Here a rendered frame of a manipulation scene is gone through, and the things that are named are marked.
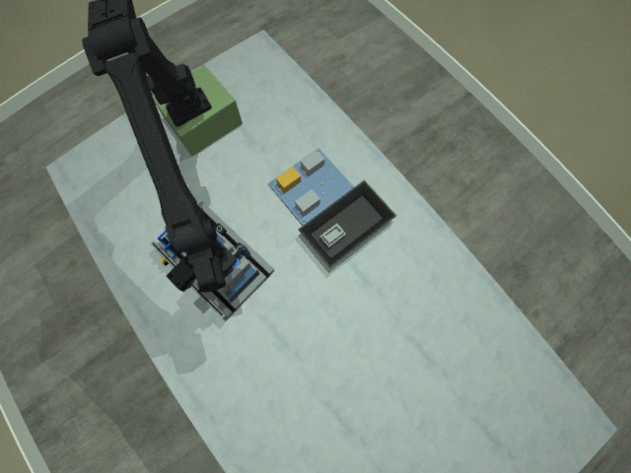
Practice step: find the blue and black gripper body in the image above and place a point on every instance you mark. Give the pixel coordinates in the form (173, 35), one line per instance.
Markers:
(227, 259)

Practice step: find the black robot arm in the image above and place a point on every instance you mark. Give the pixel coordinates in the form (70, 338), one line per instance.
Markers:
(128, 74)

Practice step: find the brass-yellow rectangular block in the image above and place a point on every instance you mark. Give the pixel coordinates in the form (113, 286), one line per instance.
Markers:
(288, 179)

